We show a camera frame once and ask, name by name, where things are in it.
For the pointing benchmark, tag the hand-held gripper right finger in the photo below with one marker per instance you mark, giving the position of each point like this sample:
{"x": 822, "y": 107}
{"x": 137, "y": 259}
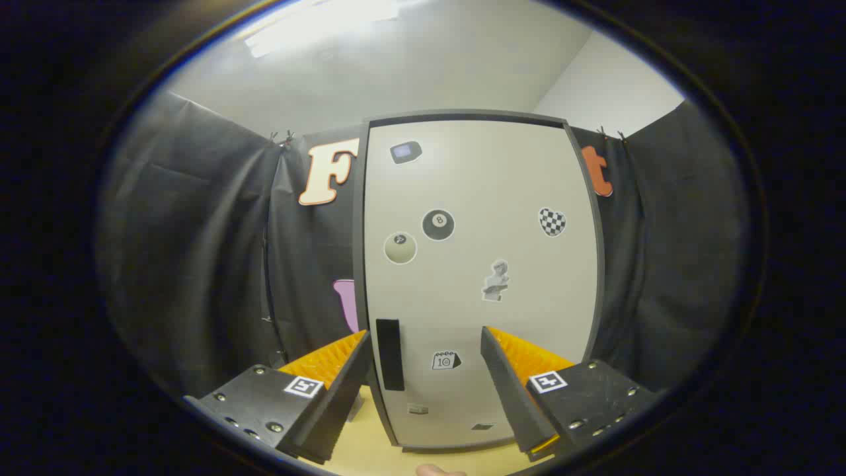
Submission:
{"x": 522, "y": 410}

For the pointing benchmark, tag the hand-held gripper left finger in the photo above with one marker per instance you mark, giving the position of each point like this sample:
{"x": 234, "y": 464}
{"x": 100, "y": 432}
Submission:
{"x": 337, "y": 410}

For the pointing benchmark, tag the white cabinet door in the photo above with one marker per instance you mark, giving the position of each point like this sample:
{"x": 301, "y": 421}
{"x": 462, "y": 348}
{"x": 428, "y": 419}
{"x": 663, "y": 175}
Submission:
{"x": 476, "y": 198}

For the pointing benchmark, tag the black backdrop cloth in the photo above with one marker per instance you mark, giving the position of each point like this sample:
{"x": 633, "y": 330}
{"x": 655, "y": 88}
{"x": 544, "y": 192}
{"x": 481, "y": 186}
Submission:
{"x": 198, "y": 251}

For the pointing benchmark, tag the grey cabinet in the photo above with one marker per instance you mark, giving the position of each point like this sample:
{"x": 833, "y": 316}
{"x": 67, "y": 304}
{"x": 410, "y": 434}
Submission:
{"x": 358, "y": 231}

